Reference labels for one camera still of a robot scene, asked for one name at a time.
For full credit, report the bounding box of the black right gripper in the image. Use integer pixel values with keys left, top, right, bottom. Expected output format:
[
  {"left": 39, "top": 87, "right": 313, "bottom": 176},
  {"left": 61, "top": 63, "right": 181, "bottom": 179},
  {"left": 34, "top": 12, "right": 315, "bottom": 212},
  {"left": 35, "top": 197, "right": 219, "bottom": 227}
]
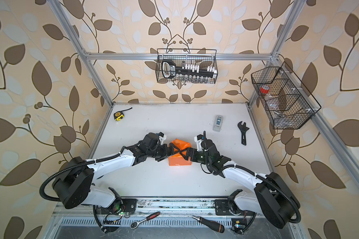
[{"left": 180, "top": 147, "right": 212, "bottom": 166}]

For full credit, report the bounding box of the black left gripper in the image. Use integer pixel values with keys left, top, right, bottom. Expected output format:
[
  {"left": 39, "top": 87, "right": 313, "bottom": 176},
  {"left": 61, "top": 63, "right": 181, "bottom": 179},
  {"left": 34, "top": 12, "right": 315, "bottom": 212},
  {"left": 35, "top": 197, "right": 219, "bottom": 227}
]
[{"left": 146, "top": 143, "right": 181, "bottom": 161}]

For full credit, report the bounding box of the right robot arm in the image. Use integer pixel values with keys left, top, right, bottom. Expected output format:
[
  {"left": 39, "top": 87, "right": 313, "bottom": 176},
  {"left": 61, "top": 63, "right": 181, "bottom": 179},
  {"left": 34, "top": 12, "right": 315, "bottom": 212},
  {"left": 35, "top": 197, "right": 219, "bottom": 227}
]
[{"left": 171, "top": 139, "right": 302, "bottom": 229}]

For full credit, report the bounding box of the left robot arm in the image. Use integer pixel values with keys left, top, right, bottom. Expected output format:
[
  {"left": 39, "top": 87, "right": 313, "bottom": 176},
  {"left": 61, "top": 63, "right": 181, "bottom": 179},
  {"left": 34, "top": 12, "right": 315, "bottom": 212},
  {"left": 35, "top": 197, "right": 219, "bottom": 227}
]
[{"left": 39, "top": 132, "right": 181, "bottom": 209}]

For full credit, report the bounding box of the black adjustable wrench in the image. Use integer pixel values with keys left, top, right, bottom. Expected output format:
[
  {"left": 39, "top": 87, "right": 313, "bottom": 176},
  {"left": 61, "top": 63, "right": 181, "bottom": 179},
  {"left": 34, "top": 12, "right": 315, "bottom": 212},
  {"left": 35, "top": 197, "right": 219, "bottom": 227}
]
[{"left": 237, "top": 121, "right": 249, "bottom": 146}]

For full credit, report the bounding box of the yellow tape measure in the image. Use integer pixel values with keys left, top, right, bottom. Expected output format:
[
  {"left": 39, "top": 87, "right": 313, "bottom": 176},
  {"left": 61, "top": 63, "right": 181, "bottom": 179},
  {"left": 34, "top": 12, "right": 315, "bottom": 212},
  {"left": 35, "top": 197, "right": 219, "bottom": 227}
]
[{"left": 113, "top": 107, "right": 132, "bottom": 121}]

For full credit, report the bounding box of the black orange screwdriver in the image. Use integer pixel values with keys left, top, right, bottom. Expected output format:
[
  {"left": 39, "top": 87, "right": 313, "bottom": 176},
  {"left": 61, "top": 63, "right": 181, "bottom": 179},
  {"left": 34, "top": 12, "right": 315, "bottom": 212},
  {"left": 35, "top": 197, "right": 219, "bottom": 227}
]
[{"left": 192, "top": 216, "right": 225, "bottom": 233}]

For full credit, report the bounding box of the red capped plastic bottle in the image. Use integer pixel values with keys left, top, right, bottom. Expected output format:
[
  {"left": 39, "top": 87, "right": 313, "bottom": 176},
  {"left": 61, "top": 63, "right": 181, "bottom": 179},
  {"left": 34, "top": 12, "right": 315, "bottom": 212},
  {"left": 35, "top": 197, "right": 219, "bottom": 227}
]
[{"left": 260, "top": 85, "right": 273, "bottom": 100}]

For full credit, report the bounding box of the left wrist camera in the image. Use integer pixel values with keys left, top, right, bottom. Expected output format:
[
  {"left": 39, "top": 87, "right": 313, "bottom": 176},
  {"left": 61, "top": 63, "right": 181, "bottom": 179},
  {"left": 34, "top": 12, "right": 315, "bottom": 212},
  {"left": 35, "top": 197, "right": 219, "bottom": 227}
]
[{"left": 156, "top": 132, "right": 167, "bottom": 145}]

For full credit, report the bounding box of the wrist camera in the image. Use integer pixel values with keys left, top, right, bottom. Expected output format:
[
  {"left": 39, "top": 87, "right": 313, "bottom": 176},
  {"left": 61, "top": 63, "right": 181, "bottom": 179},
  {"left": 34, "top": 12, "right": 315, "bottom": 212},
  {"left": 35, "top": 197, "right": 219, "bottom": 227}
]
[
  {"left": 194, "top": 134, "right": 204, "bottom": 151},
  {"left": 156, "top": 132, "right": 167, "bottom": 145}
]

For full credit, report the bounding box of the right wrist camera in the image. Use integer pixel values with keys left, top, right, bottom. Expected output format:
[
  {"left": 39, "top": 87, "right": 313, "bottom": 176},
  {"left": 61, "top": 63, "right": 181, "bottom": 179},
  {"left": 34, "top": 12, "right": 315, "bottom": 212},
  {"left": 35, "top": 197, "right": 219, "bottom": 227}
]
[{"left": 194, "top": 134, "right": 204, "bottom": 151}]

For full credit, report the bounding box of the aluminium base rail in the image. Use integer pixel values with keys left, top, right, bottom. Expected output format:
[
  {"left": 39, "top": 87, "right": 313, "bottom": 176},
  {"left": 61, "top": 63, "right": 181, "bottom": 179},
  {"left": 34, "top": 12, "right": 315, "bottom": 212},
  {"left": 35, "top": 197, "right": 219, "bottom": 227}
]
[{"left": 52, "top": 196, "right": 300, "bottom": 219}]

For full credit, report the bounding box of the red handled ratchet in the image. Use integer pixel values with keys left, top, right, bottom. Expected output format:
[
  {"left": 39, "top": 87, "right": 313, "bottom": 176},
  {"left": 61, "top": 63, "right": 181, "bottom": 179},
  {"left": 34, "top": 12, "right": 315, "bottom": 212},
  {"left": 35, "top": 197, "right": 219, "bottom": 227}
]
[{"left": 130, "top": 212, "right": 161, "bottom": 230}]

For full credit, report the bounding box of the back wire basket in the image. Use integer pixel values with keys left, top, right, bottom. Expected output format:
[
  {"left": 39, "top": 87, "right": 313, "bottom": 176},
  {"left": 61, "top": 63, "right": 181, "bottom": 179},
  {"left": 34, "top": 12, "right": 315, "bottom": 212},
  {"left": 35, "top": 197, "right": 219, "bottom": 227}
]
[{"left": 156, "top": 48, "right": 218, "bottom": 84}]

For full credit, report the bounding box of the socket set rail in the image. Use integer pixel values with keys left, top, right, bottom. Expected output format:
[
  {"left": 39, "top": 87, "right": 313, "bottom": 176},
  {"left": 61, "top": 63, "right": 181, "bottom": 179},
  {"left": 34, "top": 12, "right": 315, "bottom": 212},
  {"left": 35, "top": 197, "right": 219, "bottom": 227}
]
[{"left": 161, "top": 59, "right": 218, "bottom": 81}]

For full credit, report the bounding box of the side wire basket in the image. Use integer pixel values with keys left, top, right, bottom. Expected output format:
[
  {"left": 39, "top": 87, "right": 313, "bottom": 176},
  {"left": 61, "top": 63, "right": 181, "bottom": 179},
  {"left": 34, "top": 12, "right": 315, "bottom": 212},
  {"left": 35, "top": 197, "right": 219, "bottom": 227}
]
[{"left": 251, "top": 62, "right": 321, "bottom": 129}]

